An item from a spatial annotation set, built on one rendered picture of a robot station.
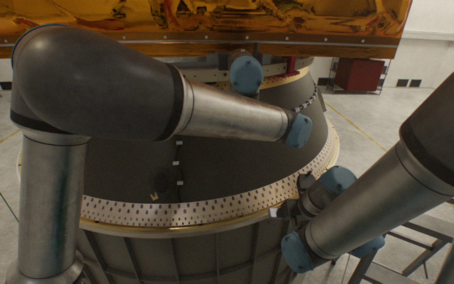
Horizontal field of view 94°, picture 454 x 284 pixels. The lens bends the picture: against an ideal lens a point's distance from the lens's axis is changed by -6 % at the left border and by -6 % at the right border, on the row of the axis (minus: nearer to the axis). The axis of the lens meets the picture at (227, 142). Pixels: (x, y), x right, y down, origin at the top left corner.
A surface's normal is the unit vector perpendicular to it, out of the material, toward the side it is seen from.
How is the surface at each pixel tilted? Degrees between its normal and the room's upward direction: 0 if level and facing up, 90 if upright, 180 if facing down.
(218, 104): 63
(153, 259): 90
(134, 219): 43
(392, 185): 92
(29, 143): 71
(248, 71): 91
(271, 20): 127
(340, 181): 25
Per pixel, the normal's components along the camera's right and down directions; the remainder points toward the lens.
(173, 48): 0.04, 0.50
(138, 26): 0.04, 0.85
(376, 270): 0.01, -0.87
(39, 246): 0.32, 0.32
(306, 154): 0.62, -0.08
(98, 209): -0.13, -0.31
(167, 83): 0.71, -0.26
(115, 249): -0.18, 0.48
